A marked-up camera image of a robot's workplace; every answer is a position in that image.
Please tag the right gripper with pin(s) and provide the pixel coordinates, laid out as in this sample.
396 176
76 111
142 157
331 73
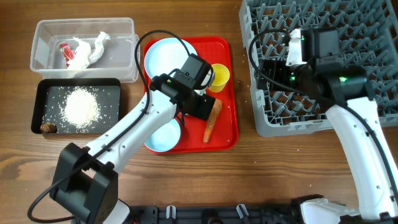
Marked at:
268 74

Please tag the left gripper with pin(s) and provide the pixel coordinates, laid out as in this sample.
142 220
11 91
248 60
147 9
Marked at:
204 109

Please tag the orange carrot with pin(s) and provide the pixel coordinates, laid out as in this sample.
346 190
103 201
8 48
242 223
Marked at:
217 107

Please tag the yellow plastic cup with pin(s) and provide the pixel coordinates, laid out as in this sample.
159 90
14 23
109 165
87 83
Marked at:
222 76

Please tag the light blue bowl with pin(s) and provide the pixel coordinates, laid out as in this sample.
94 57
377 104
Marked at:
165 138

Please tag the large light blue plate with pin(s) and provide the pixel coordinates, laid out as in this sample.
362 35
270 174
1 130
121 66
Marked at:
164 56

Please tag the white rice pile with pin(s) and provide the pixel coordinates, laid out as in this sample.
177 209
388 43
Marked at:
82 109

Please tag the white tissue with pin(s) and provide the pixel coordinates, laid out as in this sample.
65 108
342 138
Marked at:
85 55

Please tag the brown food scrap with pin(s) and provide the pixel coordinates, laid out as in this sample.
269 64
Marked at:
48 128

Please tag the red snack wrapper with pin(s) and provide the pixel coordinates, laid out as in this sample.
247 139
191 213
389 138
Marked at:
67 52

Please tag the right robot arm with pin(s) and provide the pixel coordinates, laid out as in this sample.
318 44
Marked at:
315 68

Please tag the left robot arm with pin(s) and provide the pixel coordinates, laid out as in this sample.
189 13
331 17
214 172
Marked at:
86 179

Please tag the grey dishwasher rack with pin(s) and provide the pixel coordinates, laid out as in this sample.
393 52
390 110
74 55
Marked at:
368 38

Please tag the red serving tray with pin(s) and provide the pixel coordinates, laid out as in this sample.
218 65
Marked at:
225 134

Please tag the clear plastic bin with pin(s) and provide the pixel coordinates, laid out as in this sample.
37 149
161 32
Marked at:
117 60

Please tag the black plastic tray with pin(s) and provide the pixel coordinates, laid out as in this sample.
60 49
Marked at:
44 85

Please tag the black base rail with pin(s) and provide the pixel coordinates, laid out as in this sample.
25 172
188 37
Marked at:
202 215

